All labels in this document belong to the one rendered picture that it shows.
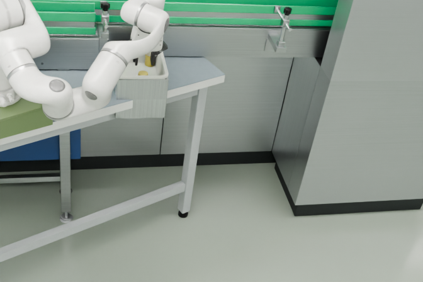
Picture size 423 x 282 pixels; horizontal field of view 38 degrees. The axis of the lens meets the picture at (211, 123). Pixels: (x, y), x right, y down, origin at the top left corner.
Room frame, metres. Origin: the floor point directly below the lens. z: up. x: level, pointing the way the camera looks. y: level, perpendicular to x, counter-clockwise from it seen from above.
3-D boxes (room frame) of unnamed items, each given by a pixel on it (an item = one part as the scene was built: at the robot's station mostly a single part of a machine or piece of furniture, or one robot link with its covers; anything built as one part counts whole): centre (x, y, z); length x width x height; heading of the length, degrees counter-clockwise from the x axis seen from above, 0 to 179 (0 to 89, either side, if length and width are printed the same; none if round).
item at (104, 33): (1.85, 0.41, 0.95); 0.17 x 0.03 x 0.12; 17
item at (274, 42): (2.04, -0.20, 0.90); 0.17 x 0.05 x 0.23; 17
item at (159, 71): (1.79, 0.28, 0.80); 0.22 x 0.17 x 0.09; 17
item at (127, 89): (1.82, 0.28, 0.79); 0.27 x 0.17 x 0.08; 17
